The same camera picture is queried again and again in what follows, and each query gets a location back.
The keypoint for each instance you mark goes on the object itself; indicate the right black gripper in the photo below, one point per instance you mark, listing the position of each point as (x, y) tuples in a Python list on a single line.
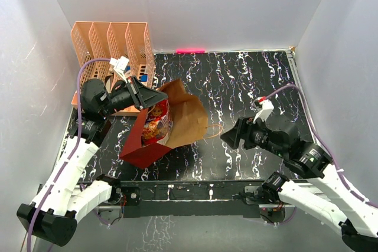
[(243, 129)]

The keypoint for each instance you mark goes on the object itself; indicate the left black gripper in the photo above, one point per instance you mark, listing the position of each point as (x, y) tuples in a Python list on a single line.
[(142, 96)]

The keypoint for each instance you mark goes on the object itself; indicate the large red snack bag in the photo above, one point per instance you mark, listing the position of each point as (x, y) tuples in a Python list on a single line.
[(158, 124)]

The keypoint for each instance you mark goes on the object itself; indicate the red paper bag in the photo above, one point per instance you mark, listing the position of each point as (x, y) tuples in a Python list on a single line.
[(178, 120)]

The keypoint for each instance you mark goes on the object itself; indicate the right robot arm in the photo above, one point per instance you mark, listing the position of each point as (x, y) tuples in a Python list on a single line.
[(344, 209)]

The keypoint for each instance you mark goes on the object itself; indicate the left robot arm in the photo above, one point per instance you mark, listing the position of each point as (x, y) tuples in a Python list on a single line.
[(54, 213)]

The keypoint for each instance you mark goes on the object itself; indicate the pink marker strip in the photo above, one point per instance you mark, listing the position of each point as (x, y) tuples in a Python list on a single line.
[(190, 50)]

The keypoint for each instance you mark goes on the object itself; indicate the orange plastic file organizer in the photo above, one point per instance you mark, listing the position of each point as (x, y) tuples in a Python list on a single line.
[(99, 39)]

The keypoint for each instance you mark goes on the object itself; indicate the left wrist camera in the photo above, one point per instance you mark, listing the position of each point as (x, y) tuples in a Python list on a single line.
[(121, 67)]

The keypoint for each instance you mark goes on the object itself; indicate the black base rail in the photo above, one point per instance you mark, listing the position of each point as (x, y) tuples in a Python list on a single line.
[(196, 198)]

